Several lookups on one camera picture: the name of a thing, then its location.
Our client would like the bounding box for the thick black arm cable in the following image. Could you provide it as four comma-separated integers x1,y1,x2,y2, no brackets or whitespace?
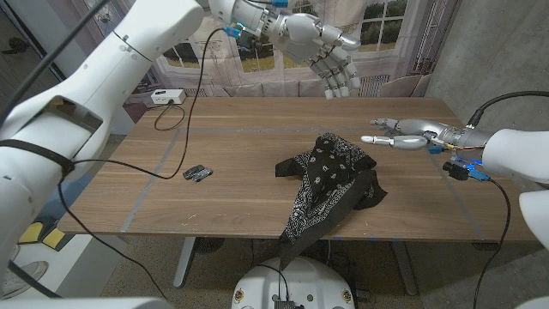
0,0,111,300
467,90,549,128

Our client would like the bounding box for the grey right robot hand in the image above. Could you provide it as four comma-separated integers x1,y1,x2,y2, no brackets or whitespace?
360,118,492,152

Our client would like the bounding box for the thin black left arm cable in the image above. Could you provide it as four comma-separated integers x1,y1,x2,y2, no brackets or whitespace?
57,27,228,301

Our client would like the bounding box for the printed window backdrop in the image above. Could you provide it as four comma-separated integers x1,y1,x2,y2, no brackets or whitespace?
70,0,462,99

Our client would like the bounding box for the white power box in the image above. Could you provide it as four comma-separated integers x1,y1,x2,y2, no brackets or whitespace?
150,88,187,106

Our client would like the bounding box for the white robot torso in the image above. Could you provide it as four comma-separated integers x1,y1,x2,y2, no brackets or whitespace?
231,255,356,309

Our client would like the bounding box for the black paisley bandana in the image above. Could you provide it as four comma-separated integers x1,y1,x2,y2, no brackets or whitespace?
274,132,389,271

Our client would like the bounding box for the yellow and black floor item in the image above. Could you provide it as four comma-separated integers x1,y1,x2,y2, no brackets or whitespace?
19,221,65,251

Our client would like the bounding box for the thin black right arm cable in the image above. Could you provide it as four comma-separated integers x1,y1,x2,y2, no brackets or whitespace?
471,178,514,309

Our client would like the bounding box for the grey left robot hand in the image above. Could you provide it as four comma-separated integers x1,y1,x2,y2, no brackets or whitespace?
234,0,363,100

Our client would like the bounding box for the grey sneaker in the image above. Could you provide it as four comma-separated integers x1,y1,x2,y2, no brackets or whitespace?
0,259,49,298

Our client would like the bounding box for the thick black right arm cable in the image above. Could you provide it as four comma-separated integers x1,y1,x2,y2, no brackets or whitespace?
467,90,549,128

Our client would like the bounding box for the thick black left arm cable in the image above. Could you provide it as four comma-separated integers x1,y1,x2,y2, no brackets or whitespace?
0,0,111,300

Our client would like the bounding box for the thin black power box cable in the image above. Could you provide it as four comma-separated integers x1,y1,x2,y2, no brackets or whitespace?
153,101,186,132

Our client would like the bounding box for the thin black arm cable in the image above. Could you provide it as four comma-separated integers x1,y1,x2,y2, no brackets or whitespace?
57,27,228,301
471,178,514,309

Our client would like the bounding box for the grey table leg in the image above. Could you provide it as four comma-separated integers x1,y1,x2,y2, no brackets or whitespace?
389,240,419,296
173,236,196,288

